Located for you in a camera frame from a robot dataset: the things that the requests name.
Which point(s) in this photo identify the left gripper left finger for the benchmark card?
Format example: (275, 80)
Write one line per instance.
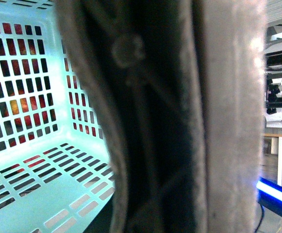
(71, 22)

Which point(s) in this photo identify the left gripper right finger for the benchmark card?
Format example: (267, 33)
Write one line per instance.
(226, 41)

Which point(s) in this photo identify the light blue plastic basket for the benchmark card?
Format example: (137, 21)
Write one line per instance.
(54, 166)

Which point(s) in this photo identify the red mangoes behind basket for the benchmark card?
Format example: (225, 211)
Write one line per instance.
(40, 95)

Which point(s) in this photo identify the blue light bar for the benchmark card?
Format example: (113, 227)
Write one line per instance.
(270, 195)

